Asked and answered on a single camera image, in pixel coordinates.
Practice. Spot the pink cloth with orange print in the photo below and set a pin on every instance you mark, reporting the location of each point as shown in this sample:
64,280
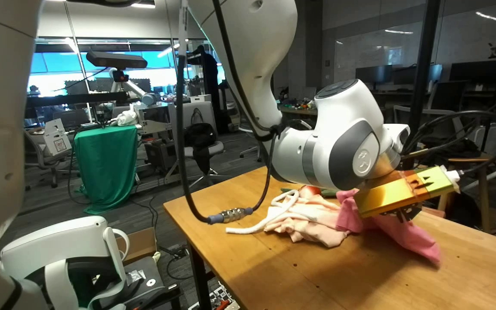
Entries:
408,235

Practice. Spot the person in dark clothes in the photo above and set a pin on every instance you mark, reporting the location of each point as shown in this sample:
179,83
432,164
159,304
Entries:
210,87

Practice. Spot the green cloth covered table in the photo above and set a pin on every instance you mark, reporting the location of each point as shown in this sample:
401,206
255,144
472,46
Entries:
107,166

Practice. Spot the white power strip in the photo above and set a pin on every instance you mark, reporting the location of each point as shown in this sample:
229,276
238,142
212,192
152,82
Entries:
219,299

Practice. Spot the black vertical stand pole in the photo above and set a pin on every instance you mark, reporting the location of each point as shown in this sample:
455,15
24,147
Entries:
426,70

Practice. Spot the flat brown cardboard piece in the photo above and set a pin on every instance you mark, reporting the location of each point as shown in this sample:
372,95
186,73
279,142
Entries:
141,244

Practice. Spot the white paper sign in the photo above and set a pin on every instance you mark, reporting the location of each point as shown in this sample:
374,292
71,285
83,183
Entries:
57,139

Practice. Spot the wooden stool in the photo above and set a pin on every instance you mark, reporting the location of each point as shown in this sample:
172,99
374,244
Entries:
484,195

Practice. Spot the black office chair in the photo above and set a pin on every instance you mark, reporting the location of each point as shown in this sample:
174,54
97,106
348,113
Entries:
202,140

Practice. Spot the white flexible tube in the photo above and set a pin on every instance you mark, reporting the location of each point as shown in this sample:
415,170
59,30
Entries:
248,230

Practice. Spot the small black computer monitor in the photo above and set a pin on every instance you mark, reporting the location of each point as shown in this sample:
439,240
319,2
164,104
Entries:
372,75

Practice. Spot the pale pink white cloth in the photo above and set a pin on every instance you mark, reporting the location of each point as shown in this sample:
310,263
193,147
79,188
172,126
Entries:
308,221

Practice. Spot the large black computer monitor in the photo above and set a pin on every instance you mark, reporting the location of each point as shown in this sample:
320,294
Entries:
482,71

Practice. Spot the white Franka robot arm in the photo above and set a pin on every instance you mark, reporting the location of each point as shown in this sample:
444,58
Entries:
327,144

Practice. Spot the orange yellow green camera mount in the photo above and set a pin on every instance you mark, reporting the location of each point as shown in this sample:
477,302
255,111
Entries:
396,192

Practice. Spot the black stereo camera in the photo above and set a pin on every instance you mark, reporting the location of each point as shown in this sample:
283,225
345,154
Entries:
116,59

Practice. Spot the small white object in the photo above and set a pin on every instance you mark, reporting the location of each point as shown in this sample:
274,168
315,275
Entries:
124,118

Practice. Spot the black floor equipment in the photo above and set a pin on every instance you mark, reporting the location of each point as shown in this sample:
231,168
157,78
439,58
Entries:
150,287

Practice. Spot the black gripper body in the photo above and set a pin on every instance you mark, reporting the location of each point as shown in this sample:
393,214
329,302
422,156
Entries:
410,214

